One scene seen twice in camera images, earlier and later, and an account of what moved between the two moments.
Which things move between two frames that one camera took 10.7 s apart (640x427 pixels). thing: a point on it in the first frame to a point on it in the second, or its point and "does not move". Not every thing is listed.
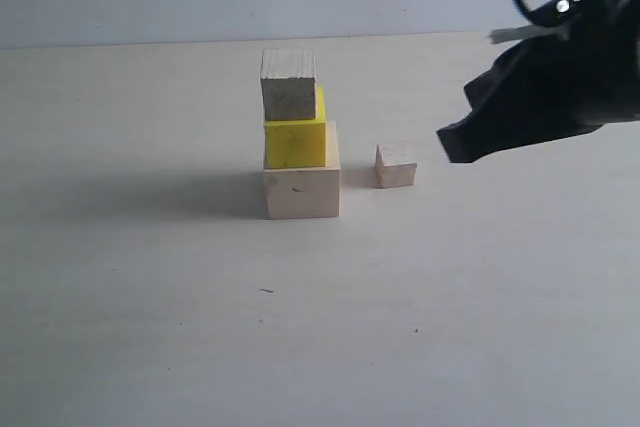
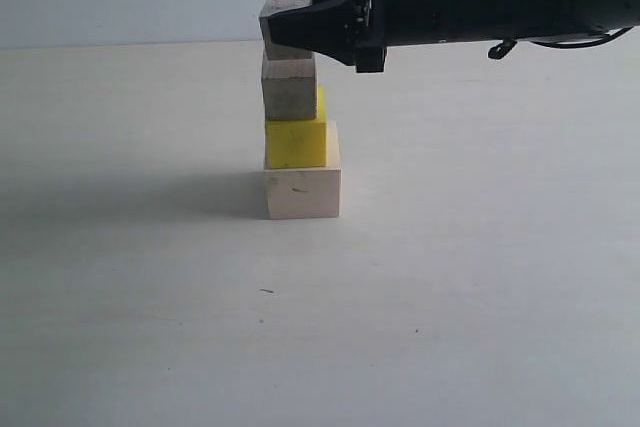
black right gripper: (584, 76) to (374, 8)
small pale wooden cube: (394, 165) to (274, 5)
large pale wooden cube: (306, 193) does not move
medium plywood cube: (288, 80) does not move
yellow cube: (297, 143) does not move
